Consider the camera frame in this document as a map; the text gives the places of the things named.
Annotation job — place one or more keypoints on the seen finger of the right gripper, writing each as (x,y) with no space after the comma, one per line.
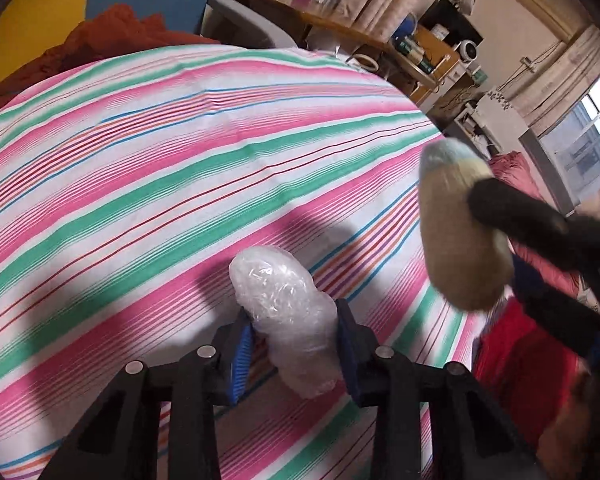
(570,243)

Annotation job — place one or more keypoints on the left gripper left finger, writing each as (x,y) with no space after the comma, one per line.
(117,437)

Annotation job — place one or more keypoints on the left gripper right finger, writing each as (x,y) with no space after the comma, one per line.
(431,422)

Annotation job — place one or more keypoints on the beige blue sock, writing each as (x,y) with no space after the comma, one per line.
(468,263)

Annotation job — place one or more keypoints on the clear bubble wrap roll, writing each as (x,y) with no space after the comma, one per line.
(297,320)

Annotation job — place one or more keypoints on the window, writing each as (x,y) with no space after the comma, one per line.
(567,155)

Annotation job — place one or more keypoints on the red cloth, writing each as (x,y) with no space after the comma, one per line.
(527,372)

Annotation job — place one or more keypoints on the floral curtain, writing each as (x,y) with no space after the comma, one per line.
(562,84)

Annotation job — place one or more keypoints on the striped pink green tablecloth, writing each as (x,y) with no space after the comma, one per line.
(128,185)

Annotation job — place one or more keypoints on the wooden side desk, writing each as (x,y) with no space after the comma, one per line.
(299,19)

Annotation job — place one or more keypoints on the dark red jacket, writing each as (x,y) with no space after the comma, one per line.
(114,32)

